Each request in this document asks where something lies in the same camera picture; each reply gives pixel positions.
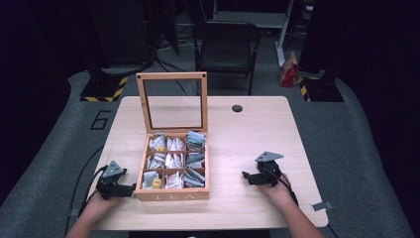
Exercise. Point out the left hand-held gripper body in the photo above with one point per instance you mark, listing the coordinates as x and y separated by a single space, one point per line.
110 180

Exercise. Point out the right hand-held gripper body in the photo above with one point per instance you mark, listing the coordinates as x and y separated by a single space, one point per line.
268 172

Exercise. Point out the wooden tea box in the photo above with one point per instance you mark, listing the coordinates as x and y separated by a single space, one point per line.
175 109

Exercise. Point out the person's right hand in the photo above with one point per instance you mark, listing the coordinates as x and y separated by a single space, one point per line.
279 191

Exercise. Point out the person's left hand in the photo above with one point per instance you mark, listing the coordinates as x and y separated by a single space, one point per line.
99 204

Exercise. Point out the pile of tea bags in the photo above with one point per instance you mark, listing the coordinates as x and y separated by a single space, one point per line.
176 160

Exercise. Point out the black round table grommet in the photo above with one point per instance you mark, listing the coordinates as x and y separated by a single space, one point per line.
237 108

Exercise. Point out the striped black stand base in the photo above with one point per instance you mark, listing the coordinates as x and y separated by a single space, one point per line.
321 90
104 88

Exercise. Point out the red paper bag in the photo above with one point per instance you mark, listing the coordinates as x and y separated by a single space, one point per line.
290 73

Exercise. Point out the black folding chair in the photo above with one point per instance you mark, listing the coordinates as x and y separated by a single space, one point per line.
226 49

